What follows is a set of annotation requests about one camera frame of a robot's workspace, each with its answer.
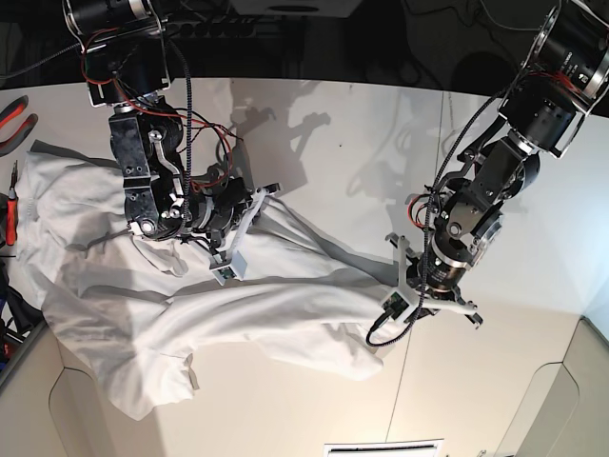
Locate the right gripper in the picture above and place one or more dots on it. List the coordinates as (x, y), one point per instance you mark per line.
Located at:
(218, 215)

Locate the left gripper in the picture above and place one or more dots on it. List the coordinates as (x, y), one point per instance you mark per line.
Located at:
(438, 279)

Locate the white t-shirt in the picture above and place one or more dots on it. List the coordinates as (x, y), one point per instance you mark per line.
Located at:
(134, 311)

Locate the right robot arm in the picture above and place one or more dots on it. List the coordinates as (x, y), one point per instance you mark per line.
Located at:
(178, 171)

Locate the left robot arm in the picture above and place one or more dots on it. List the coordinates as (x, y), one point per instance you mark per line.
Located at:
(562, 79)

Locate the white power strip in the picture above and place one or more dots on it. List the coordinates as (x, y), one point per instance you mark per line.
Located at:
(201, 29)

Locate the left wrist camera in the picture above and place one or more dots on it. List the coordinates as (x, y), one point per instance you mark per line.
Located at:
(401, 304)

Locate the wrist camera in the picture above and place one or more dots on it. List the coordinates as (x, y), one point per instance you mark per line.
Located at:
(232, 268)
(401, 304)

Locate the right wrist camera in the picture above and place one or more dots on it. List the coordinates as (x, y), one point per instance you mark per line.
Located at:
(232, 268)

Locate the orange handled screwdriver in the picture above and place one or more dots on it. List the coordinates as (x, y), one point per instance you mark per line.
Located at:
(12, 218)

